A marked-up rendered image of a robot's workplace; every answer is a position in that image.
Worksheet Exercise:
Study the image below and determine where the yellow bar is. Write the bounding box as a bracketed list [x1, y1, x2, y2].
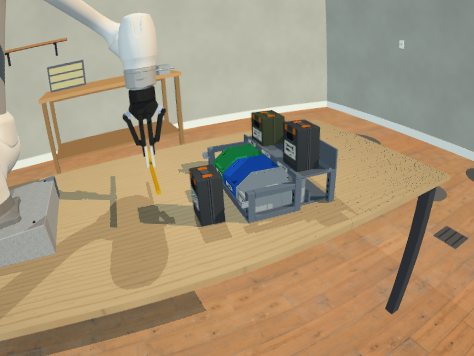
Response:
[147, 147, 161, 194]

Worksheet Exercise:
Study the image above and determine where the grey open bin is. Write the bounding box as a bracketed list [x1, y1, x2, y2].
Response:
[237, 167, 306, 212]

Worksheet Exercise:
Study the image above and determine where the blue open bin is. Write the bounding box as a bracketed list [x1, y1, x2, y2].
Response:
[224, 154, 279, 197]

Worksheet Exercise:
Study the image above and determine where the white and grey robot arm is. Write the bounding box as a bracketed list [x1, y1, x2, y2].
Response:
[0, 0, 157, 229]

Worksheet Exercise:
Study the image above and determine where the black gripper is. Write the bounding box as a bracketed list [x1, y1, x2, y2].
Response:
[123, 86, 166, 168]

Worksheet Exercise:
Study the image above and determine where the green bin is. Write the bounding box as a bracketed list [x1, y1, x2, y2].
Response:
[214, 144, 263, 179]

